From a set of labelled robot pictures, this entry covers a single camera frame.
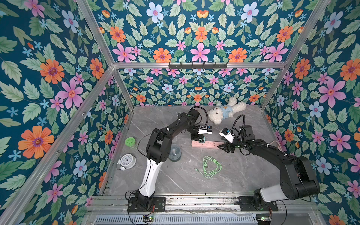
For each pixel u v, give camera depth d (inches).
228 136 30.3
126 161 33.9
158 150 22.4
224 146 31.4
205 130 32.3
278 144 39.9
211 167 34.0
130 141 36.7
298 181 17.2
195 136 33.7
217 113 41.1
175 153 33.3
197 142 37.1
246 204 28.4
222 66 35.9
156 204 29.3
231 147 30.9
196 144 37.1
